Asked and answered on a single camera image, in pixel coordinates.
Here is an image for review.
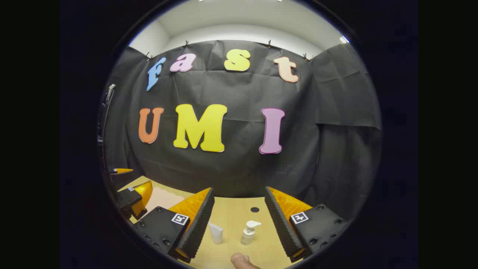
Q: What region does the white pump bottle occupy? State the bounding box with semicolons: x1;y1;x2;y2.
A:
240;220;262;246

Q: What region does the pink suitcase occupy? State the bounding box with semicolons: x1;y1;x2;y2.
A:
144;186;195;216

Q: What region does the white squeeze tube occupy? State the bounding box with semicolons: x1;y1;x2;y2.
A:
208;222;224;245

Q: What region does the black backdrop cloth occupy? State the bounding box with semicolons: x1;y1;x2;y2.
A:
101;39;382;221

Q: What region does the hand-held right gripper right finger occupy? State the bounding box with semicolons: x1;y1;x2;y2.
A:
264;186;350;263

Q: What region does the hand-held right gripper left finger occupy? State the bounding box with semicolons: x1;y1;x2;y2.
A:
133;188;215;263

